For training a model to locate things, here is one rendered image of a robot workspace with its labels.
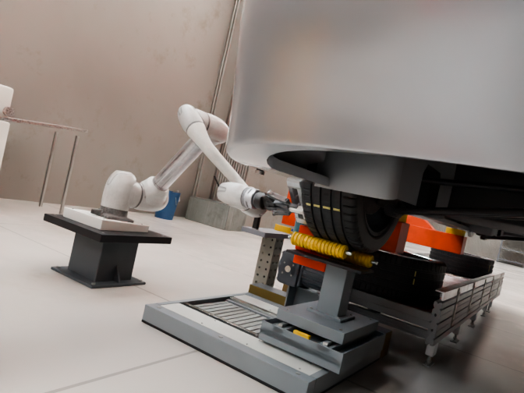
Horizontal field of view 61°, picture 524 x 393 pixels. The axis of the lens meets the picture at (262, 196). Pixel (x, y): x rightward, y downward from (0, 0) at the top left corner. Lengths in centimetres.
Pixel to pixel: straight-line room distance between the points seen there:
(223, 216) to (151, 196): 406
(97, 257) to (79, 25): 378
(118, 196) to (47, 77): 321
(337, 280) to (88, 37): 468
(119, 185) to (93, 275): 50
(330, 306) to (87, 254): 135
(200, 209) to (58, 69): 282
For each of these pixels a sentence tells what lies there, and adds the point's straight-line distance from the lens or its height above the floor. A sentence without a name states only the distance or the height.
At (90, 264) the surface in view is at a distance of 258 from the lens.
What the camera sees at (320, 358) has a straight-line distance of 176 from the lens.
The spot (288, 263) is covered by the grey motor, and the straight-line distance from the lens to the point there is 233.
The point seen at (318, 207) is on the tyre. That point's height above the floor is 66.
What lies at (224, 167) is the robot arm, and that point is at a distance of 216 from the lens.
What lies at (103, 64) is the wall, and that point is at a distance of 602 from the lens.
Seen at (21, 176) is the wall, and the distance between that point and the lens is 556.
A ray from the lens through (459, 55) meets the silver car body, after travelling 81.
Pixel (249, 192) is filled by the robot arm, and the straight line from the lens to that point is 191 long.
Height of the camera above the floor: 67
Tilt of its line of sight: 1 degrees down
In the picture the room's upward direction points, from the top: 13 degrees clockwise
